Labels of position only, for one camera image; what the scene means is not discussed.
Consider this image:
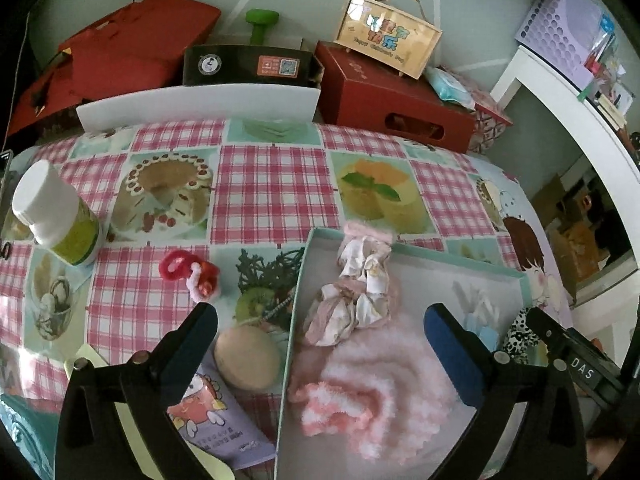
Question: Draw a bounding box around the leopard print scrunchie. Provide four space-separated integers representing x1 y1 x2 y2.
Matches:
499 308 539 365

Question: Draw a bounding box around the purple baby wipes pack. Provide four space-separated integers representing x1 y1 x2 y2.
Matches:
167 360 277 470

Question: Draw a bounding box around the pink fluffy towel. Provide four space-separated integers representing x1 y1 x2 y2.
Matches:
288 314 457 464

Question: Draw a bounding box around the red hair tie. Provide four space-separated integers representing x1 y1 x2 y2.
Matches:
157 249 222 304

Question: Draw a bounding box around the pink white satin scrunchie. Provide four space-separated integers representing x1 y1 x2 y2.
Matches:
303 221 399 347

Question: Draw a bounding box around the light green cloth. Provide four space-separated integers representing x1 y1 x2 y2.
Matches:
56 344 234 479

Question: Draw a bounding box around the person's hand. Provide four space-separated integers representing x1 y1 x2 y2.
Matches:
586 439 638 479

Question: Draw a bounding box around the teal shallow cardboard tray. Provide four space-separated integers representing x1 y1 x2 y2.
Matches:
274 244 532 479

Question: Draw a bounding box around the white pill bottle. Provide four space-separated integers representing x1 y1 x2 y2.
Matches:
11 159 104 266

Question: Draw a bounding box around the patterned cake tablecloth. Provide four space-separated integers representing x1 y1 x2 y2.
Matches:
0 116 574 480

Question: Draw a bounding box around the patterned red gift box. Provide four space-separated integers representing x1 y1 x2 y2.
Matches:
449 70 513 154

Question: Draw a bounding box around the blue wet wipes pack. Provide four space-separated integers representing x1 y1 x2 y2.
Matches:
424 66 475 112

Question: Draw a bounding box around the purple perforated basket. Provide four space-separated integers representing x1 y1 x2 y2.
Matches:
514 0 615 90

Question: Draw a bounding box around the large red gift bag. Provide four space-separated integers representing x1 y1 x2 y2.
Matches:
8 0 221 136

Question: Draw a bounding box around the black box with dial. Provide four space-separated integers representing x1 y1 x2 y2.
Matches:
182 44 323 88

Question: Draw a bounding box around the green dumbbell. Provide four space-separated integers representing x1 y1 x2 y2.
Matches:
245 8 280 46

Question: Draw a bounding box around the red carton with handle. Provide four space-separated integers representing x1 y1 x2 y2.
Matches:
314 41 475 154

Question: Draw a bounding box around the wooden box with strap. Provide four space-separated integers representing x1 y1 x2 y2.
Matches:
334 0 442 79

